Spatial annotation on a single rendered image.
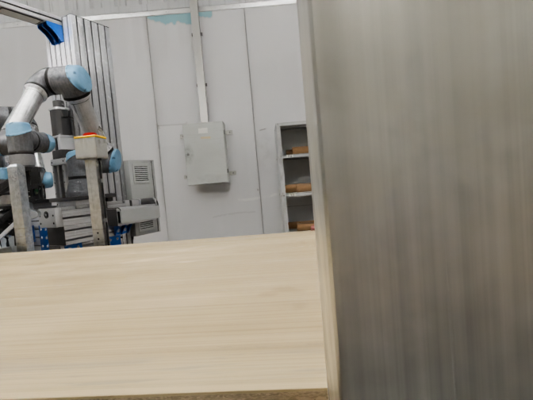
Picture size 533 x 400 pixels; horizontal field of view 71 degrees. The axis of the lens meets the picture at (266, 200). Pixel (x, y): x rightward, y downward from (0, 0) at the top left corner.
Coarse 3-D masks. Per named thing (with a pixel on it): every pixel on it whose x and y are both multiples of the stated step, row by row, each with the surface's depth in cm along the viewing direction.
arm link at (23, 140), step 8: (8, 128) 126; (16, 128) 126; (24, 128) 128; (8, 136) 126; (16, 136) 126; (24, 136) 127; (32, 136) 131; (8, 144) 127; (16, 144) 126; (24, 144) 127; (32, 144) 130; (8, 152) 127; (16, 152) 126; (24, 152) 127; (32, 152) 130
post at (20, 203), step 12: (12, 168) 119; (24, 168) 122; (12, 180) 120; (24, 180) 122; (12, 192) 120; (24, 192) 121; (12, 204) 120; (24, 204) 121; (24, 216) 121; (24, 228) 120; (24, 240) 120
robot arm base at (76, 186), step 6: (72, 180) 186; (78, 180) 186; (84, 180) 187; (72, 186) 185; (78, 186) 186; (84, 186) 186; (66, 192) 187; (72, 192) 184; (78, 192) 184; (84, 192) 185
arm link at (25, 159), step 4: (12, 156) 126; (16, 156) 126; (20, 156) 127; (24, 156) 127; (28, 156) 128; (32, 156) 130; (12, 160) 126; (16, 160) 126; (20, 160) 127; (24, 160) 127; (28, 160) 128; (32, 160) 130; (24, 164) 127; (28, 164) 128; (32, 164) 129
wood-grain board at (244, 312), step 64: (0, 256) 97; (64, 256) 88; (128, 256) 80; (192, 256) 74; (256, 256) 68; (0, 320) 44; (64, 320) 42; (128, 320) 40; (192, 320) 39; (256, 320) 37; (320, 320) 36; (0, 384) 29; (64, 384) 28; (128, 384) 27; (192, 384) 26; (256, 384) 25; (320, 384) 25
